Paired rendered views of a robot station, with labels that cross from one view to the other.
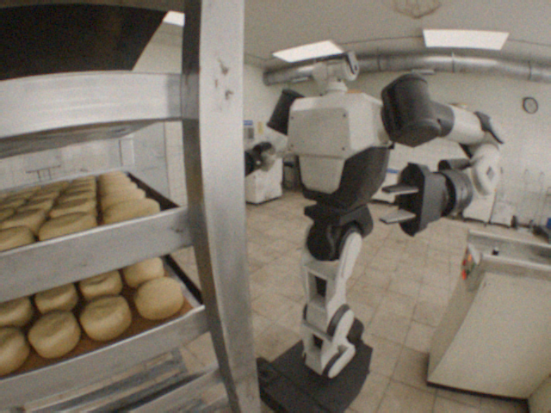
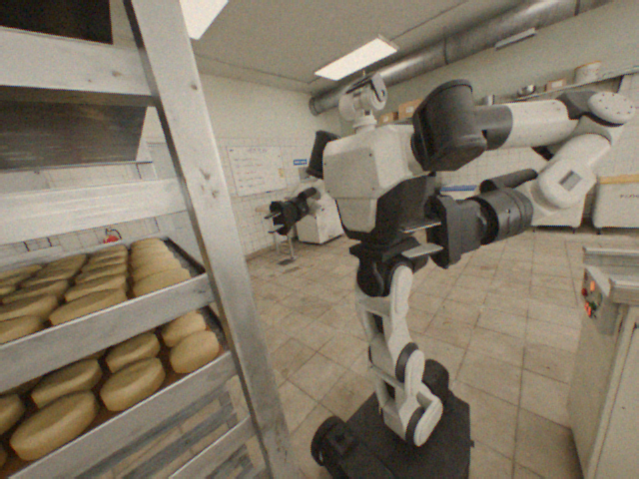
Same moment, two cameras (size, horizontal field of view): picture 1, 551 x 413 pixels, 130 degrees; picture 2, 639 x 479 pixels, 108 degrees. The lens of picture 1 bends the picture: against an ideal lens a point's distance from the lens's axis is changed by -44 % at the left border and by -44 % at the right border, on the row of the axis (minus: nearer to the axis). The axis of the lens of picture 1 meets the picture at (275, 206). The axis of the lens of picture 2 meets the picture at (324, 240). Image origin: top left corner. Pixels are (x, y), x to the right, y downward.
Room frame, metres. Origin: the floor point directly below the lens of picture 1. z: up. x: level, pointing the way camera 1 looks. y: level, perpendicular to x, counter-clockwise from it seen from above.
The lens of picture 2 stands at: (-0.05, -0.07, 1.32)
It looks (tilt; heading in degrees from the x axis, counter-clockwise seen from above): 16 degrees down; 5
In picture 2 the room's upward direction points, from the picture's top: 8 degrees counter-clockwise
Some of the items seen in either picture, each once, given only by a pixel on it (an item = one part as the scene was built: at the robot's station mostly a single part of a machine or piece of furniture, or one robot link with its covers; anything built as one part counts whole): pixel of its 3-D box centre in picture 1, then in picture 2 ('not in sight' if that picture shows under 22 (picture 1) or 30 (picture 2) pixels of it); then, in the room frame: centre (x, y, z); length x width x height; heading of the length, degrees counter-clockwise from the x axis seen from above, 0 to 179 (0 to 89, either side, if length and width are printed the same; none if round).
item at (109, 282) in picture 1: (101, 284); (134, 352); (0.18, 0.20, 1.14); 0.05 x 0.05 x 0.02
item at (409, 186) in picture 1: (399, 186); (418, 222); (0.32, -0.19, 1.22); 0.06 x 0.03 x 0.02; 106
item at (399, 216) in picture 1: (396, 218); (421, 253); (0.32, -0.20, 1.17); 0.06 x 0.03 x 0.02; 106
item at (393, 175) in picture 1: (385, 185); (459, 206); (4.43, -2.31, 0.38); 0.64 x 0.54 x 0.77; 144
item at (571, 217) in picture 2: not in sight; (556, 204); (3.62, -3.32, 0.38); 0.64 x 0.54 x 0.77; 140
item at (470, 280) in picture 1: (470, 266); (597, 297); (0.72, -0.93, 0.77); 0.24 x 0.04 x 0.14; 147
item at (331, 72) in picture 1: (333, 75); (361, 107); (0.65, -0.16, 1.47); 0.10 x 0.07 x 0.09; 43
